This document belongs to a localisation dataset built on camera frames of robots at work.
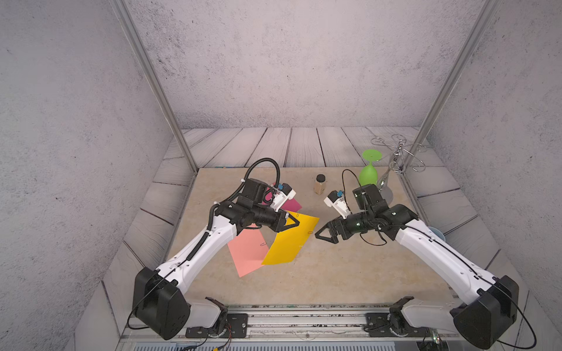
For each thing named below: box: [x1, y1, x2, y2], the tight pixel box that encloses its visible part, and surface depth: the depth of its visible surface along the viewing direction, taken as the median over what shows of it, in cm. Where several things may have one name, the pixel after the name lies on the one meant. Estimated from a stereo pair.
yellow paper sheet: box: [261, 209, 320, 266], surface depth 72 cm
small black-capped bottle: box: [313, 173, 327, 195], surface depth 107 cm
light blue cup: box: [428, 226, 446, 242], surface depth 88 cm
